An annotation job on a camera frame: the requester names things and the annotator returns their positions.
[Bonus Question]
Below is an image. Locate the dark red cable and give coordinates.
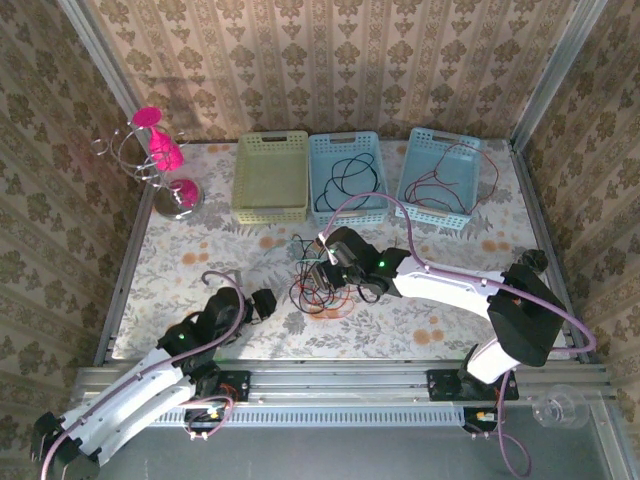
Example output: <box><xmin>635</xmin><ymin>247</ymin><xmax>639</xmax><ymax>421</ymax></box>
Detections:
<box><xmin>292</xmin><ymin>239</ymin><xmax>346</xmax><ymax>314</ymax></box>
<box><xmin>403</xmin><ymin>143</ymin><xmax>501</xmax><ymax>214</ymax></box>

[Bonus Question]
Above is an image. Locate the black cable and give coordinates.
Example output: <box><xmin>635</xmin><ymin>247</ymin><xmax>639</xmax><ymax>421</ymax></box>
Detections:
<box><xmin>289</xmin><ymin>232</ymin><xmax>352</xmax><ymax>315</ymax></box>
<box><xmin>313</xmin><ymin>153</ymin><xmax>380</xmax><ymax>214</ymax></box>

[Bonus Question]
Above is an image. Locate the floral tablecloth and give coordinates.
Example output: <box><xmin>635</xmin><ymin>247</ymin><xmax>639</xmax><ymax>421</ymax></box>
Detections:
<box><xmin>112</xmin><ymin>139</ymin><xmax>576</xmax><ymax>361</ymax></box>

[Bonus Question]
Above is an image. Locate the black connector box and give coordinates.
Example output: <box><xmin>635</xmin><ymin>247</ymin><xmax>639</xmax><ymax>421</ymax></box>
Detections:
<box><xmin>183</xmin><ymin>405</ymin><xmax>232</xmax><ymax>435</ymax></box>
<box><xmin>462</xmin><ymin>405</ymin><xmax>501</xmax><ymax>435</ymax></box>

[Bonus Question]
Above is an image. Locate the yellow plastic basket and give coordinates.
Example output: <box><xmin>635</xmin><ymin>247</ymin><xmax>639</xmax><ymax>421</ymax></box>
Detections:
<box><xmin>231</xmin><ymin>130</ymin><xmax>310</xmax><ymax>225</ymax></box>

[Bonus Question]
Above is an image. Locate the light blue plastic basket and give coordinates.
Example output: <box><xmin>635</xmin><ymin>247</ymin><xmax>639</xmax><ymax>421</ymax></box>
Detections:
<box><xmin>394</xmin><ymin>126</ymin><xmax>484</xmax><ymax>231</ymax></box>

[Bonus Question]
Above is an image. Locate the pink wine glass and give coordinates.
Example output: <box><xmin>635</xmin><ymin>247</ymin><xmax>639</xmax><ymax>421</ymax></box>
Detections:
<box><xmin>131</xmin><ymin>105</ymin><xmax>185</xmax><ymax>171</ymax></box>

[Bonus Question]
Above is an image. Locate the clear glass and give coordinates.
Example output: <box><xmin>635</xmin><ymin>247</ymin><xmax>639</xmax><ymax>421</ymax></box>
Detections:
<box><xmin>530</xmin><ymin>384</ymin><xmax>591</xmax><ymax>430</ymax></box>

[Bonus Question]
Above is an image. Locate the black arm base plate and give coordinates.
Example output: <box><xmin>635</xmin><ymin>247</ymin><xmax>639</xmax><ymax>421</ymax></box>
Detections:
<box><xmin>427</xmin><ymin>368</ymin><xmax>520</xmax><ymax>403</ymax></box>
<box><xmin>199</xmin><ymin>368</ymin><xmax>252</xmax><ymax>403</ymax></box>

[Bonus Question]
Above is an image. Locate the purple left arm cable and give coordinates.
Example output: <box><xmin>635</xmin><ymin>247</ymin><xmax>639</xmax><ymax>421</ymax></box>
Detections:
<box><xmin>38</xmin><ymin>269</ymin><xmax>247</xmax><ymax>480</ymax></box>

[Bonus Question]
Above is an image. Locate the aluminium front rail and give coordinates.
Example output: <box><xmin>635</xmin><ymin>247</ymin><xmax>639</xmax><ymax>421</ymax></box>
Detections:
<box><xmin>74</xmin><ymin>358</ymin><xmax>614</xmax><ymax>404</ymax></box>

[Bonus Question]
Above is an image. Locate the aluminium side rail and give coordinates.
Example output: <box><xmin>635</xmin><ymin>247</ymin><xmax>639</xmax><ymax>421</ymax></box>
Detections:
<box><xmin>93</xmin><ymin>174</ymin><xmax>156</xmax><ymax>364</ymax></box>
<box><xmin>508</xmin><ymin>142</ymin><xmax>592</xmax><ymax>364</ymax></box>

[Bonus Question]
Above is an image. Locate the metal wire glass rack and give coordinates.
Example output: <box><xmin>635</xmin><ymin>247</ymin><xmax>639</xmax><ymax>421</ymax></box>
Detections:
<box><xmin>90</xmin><ymin>124</ymin><xmax>206</xmax><ymax>220</ymax></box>

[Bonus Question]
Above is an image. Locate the grey slotted cable duct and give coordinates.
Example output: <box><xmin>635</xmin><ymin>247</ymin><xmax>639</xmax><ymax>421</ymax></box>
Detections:
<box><xmin>149</xmin><ymin>403</ymin><xmax>466</xmax><ymax>427</ymax></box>

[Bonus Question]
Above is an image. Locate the aluminium frame post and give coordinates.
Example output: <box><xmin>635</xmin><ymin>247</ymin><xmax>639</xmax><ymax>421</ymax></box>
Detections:
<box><xmin>508</xmin><ymin>0</ymin><xmax>614</xmax><ymax>151</ymax></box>
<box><xmin>55</xmin><ymin>0</ymin><xmax>146</xmax><ymax>136</ymax></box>

